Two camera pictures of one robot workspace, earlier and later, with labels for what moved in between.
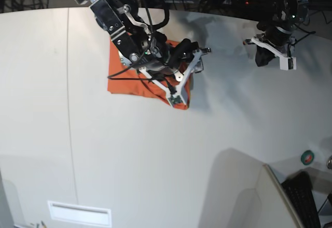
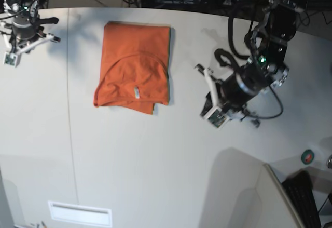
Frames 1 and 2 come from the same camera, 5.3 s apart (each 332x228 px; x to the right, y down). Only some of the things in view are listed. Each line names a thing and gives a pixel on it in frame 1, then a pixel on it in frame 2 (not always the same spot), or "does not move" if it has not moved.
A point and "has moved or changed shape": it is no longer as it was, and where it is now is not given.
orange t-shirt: x=122 y=79 has moved or changed shape
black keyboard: x=298 y=187 does not move
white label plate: x=81 y=213 does not move
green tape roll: x=307 y=157 does not move
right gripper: x=278 y=37 -> x=237 y=91
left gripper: x=154 y=51 -> x=25 y=28
